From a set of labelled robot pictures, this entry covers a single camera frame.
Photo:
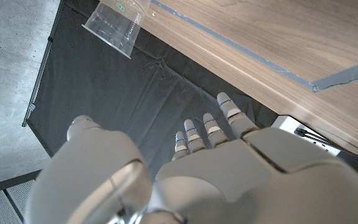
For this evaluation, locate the white power strip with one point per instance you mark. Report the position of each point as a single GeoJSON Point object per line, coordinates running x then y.
{"type": "Point", "coordinates": [286, 124]}

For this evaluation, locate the black backdrop curtain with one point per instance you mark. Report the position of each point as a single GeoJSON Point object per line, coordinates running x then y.
{"type": "Point", "coordinates": [120, 93]}

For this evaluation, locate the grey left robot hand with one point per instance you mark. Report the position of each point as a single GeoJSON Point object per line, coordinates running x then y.
{"type": "Point", "coordinates": [228, 180]}

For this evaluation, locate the clear plastic cup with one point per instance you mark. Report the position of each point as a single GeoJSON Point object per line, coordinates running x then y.
{"type": "Point", "coordinates": [117, 25]}

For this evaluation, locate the black backdrop stand pole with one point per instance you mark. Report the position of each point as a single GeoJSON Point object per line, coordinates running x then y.
{"type": "Point", "coordinates": [40, 70]}

